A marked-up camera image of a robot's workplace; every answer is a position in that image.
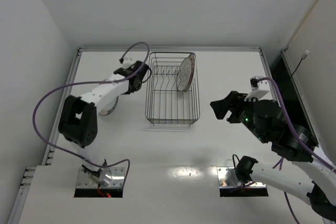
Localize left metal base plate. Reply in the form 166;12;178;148
76;167;125;189

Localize grey wire dish rack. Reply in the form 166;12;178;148
145;51;201;126

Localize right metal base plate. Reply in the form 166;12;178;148
217;167;267;189

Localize white plate dark rim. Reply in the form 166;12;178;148
176;57;192;91

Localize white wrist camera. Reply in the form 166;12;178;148
247;76;270;100
121;58;135;69

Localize metal base plate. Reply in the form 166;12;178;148
217;167;267;189
76;167;125;189

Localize black wall cable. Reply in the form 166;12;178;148
272;50;310;104

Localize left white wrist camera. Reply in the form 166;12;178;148
121;58;135;69

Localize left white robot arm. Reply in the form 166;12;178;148
58;60;151;178

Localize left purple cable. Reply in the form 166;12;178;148
33;41;150;183

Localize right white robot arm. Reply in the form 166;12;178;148
210;91;335;221

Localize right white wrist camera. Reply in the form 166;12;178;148
247;76;270;100

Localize orange sunburst plate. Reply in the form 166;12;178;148
184;53;196;92

